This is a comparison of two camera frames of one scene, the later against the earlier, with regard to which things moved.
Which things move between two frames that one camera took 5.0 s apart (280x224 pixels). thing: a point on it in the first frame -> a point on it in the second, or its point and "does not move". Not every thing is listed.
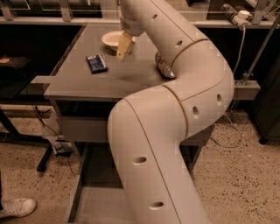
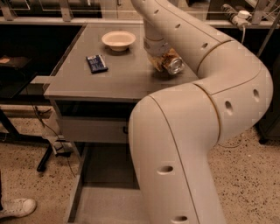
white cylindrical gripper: x=130 y=28 -> x=157 y=49
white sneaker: x=17 y=206 does not move
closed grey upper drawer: x=97 y=128 does not move
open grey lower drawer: x=101 y=197 does not move
